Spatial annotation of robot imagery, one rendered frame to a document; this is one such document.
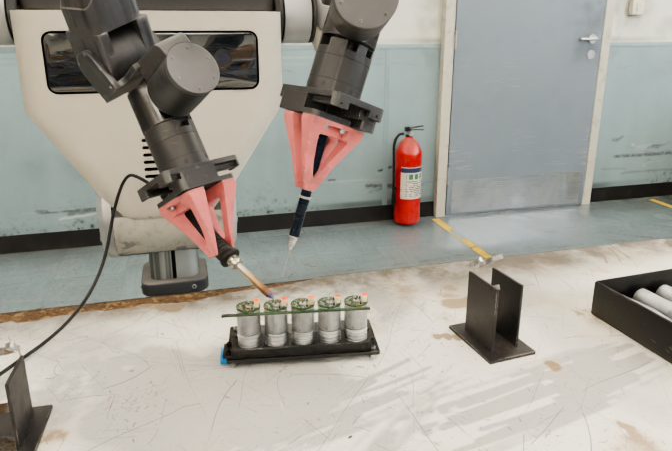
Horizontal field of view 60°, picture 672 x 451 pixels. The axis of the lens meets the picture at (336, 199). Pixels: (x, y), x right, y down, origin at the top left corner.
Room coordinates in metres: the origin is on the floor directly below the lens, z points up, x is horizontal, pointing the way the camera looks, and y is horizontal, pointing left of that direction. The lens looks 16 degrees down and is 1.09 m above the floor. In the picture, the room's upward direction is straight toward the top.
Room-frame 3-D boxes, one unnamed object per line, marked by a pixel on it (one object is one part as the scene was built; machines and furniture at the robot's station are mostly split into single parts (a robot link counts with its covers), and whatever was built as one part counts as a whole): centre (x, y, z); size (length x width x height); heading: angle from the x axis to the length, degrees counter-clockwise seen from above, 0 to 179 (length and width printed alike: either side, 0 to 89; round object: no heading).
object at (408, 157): (3.19, -0.41, 0.29); 0.16 x 0.15 x 0.55; 105
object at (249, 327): (0.55, 0.09, 0.79); 0.02 x 0.02 x 0.05
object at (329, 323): (0.56, 0.01, 0.79); 0.02 x 0.02 x 0.05
